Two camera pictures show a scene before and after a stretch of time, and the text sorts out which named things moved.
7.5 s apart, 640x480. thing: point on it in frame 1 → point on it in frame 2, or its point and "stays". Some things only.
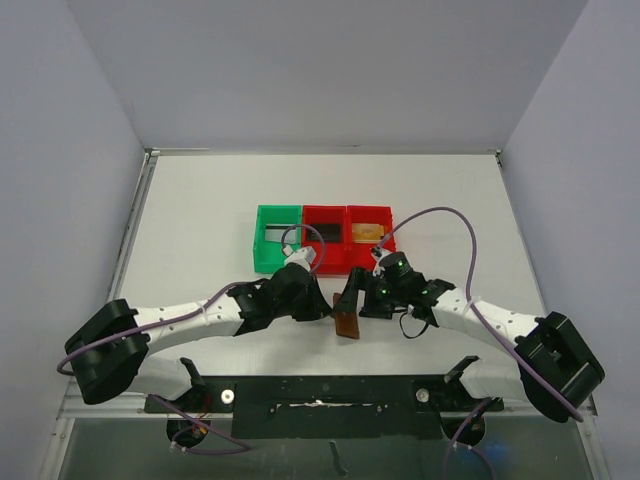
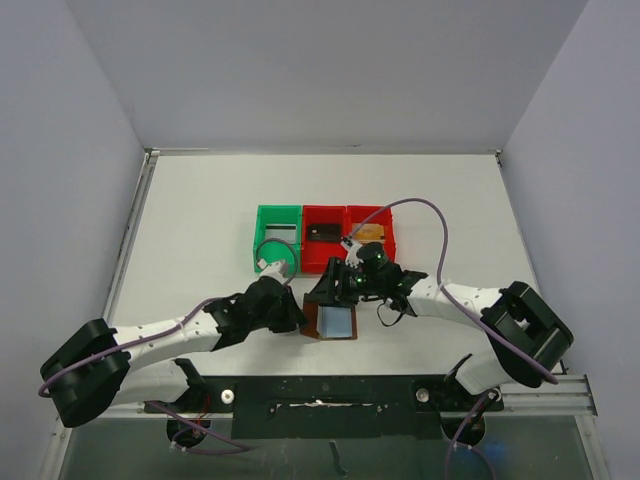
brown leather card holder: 347,322 → 309,324
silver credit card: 274,233 stays
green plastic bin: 268,256 stays
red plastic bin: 359,254 stays
